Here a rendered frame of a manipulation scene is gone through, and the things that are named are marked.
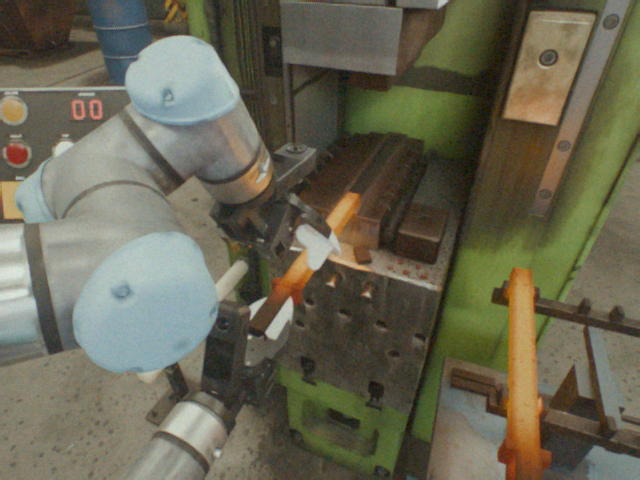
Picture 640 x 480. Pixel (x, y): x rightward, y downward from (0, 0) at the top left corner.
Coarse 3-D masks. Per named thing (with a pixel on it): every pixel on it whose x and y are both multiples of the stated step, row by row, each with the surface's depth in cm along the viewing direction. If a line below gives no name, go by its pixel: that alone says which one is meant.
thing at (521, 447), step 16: (512, 272) 70; (528, 272) 70; (512, 288) 67; (528, 288) 66; (512, 304) 64; (528, 304) 64; (512, 320) 62; (528, 320) 61; (512, 336) 59; (528, 336) 59; (512, 352) 57; (528, 352) 57; (512, 368) 55; (528, 368) 54; (512, 384) 53; (528, 384) 53; (512, 400) 51; (528, 400) 51; (512, 416) 49; (528, 416) 49; (512, 432) 48; (528, 432) 48; (512, 448) 46; (528, 448) 46; (512, 464) 47; (528, 464) 44; (544, 464) 45
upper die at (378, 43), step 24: (288, 0) 65; (288, 24) 67; (312, 24) 65; (336, 24) 64; (360, 24) 62; (384, 24) 61; (408, 24) 64; (432, 24) 82; (288, 48) 69; (312, 48) 67; (336, 48) 66; (360, 48) 64; (384, 48) 63; (408, 48) 68; (384, 72) 65
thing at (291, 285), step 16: (336, 208) 82; (352, 208) 83; (336, 224) 78; (304, 256) 70; (288, 272) 67; (304, 272) 67; (272, 288) 65; (288, 288) 63; (272, 304) 60; (256, 320) 58; (272, 320) 58; (256, 336) 58
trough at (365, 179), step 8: (392, 136) 113; (400, 136) 112; (384, 144) 109; (392, 144) 111; (384, 152) 107; (376, 160) 104; (384, 160) 104; (368, 168) 100; (376, 168) 100; (360, 176) 95; (368, 176) 97; (360, 184) 94; (368, 184) 94; (352, 192) 91; (360, 192) 91
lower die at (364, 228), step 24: (360, 144) 110; (408, 144) 110; (336, 168) 102; (360, 168) 100; (384, 168) 97; (312, 192) 93; (336, 192) 91; (360, 216) 83; (384, 216) 85; (360, 240) 86
